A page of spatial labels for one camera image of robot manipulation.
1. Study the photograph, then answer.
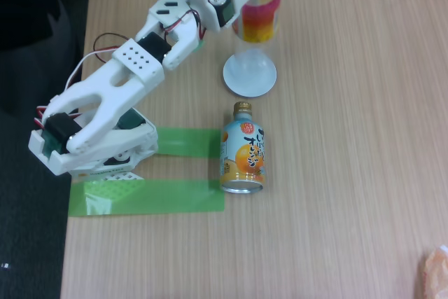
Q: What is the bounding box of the clear plastic bottle red label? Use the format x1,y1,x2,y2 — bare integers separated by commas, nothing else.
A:
231,0,283,79

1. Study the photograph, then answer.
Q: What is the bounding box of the orange juice bottle can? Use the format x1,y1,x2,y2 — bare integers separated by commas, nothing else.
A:
219,101,265,195

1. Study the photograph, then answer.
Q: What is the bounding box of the small white round plate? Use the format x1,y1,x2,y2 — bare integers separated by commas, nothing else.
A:
223,52,277,98

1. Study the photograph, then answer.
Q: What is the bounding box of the short green tape strip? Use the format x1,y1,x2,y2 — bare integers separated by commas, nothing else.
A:
153,127,225,158

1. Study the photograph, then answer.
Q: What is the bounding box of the long green tape strip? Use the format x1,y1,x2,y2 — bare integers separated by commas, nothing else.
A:
68,179,225,218

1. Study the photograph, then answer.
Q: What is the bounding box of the orange plastic bag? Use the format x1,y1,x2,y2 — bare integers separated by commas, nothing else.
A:
418,244,448,299

